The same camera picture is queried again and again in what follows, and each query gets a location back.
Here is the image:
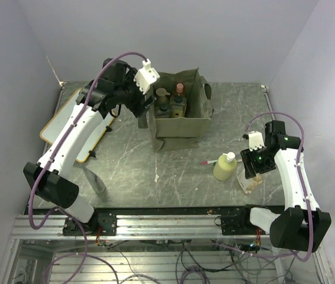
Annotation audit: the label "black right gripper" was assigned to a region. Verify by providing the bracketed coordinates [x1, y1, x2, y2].
[241, 144, 275, 178]

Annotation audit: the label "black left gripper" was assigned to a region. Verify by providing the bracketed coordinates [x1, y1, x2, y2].
[116, 68, 158, 118]

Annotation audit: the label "green lotion bottle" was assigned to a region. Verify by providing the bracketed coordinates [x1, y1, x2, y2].
[155, 88, 170, 107]

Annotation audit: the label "clear square bottle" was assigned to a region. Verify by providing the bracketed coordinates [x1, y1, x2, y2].
[155, 103, 172, 118]

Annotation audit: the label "yellow-green pump bottle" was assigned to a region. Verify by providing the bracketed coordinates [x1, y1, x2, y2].
[213, 152, 237, 181]

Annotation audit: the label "clear perfume bottle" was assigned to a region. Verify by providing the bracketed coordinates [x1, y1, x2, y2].
[170, 95, 187, 118]

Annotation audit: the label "amber liquid bottle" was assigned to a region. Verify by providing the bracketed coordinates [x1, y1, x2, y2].
[237, 173, 262, 194]

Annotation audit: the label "grey metallic tube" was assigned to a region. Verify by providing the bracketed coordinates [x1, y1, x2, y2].
[82, 166, 106, 194]

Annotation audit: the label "orange bottle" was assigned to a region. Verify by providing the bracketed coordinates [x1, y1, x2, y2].
[173, 83, 186, 98]

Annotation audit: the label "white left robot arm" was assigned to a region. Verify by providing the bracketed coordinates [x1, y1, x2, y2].
[23, 56, 160, 235]

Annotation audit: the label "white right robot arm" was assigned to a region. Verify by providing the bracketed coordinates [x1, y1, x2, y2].
[238, 120, 331, 253]

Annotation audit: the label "red and white marker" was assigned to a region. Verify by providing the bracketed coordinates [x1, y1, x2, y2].
[200, 159, 243, 165]

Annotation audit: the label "yellow-framed small whiteboard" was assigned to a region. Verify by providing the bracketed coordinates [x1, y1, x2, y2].
[40, 88, 114, 164]

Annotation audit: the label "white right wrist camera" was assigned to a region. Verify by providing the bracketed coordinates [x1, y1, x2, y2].
[242, 131, 265, 152]

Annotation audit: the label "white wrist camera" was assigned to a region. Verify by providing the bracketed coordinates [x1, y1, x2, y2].
[242, 131, 265, 152]
[134, 59, 160, 95]

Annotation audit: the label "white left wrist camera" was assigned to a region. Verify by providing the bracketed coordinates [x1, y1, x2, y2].
[134, 59, 160, 95]

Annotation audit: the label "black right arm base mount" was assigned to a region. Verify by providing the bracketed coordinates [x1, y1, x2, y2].
[213, 204, 272, 235]

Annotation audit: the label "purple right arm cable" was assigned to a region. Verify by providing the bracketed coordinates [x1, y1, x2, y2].
[214, 111, 316, 263]

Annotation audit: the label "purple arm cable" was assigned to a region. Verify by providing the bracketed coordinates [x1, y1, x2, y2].
[214, 111, 316, 263]
[28, 52, 149, 284]

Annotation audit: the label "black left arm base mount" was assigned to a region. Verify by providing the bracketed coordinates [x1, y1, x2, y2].
[63, 212, 118, 236]

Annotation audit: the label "loose cables under table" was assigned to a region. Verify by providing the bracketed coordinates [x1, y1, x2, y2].
[75, 236, 301, 284]

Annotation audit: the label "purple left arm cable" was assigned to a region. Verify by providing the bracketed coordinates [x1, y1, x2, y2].
[28, 52, 149, 284]

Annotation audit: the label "aluminium rail frame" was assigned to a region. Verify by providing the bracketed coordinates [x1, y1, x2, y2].
[0, 207, 335, 283]

